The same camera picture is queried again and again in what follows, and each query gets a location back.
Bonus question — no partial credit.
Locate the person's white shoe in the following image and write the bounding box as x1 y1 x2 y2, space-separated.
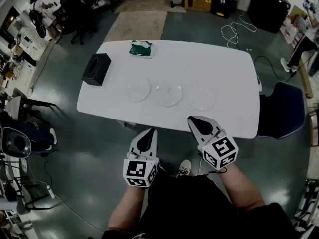
176 159 192 178

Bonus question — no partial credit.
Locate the dark blue chair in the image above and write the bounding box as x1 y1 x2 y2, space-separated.
256 81 306 140

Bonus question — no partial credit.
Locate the beige rug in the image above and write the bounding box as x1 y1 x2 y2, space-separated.
103 10 168 43
117 0 187 14

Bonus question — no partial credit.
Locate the person's right forearm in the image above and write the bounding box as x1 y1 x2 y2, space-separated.
220 163 265 213

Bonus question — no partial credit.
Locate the brown cardboard box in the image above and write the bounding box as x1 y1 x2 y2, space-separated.
184 0 213 13

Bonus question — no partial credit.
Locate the black floor cable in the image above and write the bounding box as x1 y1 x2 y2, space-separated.
253 56 297 83

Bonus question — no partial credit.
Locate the black tissue box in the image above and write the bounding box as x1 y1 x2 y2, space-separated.
81 53 112 86

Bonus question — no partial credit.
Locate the green tissue packet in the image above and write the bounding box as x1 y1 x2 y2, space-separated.
129 40 153 59

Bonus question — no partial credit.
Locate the black bin with yellow lid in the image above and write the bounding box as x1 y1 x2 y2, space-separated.
210 0 237 19

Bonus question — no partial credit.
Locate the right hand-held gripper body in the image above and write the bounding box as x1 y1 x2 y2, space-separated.
199 130 239 171

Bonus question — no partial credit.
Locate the grey round-headed device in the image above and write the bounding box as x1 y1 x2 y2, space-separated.
1 127 32 159

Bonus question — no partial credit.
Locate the black office chair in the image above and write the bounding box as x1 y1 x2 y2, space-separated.
59 0 98 46

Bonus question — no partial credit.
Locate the clear glass plate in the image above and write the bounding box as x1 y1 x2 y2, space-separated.
126 77 151 102
187 84 217 111
154 81 183 107

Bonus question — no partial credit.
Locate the person's black clothing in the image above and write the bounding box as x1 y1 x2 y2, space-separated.
101 169 300 239

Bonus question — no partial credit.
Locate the black frame chair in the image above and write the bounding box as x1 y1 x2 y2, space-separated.
6 87 58 124

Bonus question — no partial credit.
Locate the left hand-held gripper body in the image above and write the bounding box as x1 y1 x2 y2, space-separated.
123 152 160 189

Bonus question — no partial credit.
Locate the black cabinet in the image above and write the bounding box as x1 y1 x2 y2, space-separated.
247 0 292 34

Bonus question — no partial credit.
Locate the white floor cable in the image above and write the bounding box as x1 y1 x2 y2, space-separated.
220 8 257 50

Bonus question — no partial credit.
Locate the person's left forearm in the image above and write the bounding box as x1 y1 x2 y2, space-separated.
107 185 145 234

